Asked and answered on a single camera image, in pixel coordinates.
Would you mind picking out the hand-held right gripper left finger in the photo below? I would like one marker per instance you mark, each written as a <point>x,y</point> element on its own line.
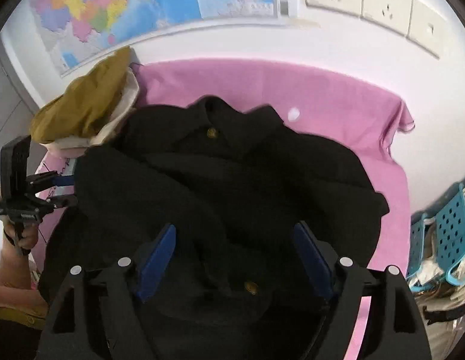
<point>157,262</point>

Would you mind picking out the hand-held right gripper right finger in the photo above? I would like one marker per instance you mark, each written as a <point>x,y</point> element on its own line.
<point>311,262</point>

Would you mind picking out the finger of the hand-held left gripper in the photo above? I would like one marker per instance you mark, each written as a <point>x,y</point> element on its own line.
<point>63,182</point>
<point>63,201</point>

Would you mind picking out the black jacket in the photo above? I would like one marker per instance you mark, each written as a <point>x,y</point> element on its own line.
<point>236,195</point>

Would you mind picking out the person's left forearm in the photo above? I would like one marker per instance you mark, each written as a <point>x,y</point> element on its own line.
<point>11,281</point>

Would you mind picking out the olive and cream clothes pile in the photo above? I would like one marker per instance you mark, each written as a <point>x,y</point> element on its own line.
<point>123,105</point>

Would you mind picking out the person's left hand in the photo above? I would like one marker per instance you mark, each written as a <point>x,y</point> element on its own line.
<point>30,238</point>

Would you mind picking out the pinkish beige folded garment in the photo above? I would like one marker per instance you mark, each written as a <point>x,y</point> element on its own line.
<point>65,153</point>

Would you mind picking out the mustard folded garment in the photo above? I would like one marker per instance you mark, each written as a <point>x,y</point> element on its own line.
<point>86,108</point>

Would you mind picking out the teal plastic basket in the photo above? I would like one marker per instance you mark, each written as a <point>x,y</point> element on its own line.
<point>418,240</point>
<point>452,228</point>

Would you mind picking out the teal perforated plastic baskets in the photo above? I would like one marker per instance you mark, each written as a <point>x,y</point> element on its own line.
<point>435,270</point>

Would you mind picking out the person's dark clothing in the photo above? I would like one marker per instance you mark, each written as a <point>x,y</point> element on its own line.
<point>11,339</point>

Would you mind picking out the clear plastic bag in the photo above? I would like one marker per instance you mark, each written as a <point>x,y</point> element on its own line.
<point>450,335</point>

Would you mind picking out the pink daisy-print blanket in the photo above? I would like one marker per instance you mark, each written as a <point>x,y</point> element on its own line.
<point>330,93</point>

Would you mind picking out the colourful wall map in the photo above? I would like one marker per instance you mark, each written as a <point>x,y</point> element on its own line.
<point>142,0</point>

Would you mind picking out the white wall switch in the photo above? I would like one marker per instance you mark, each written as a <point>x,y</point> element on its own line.
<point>427,26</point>

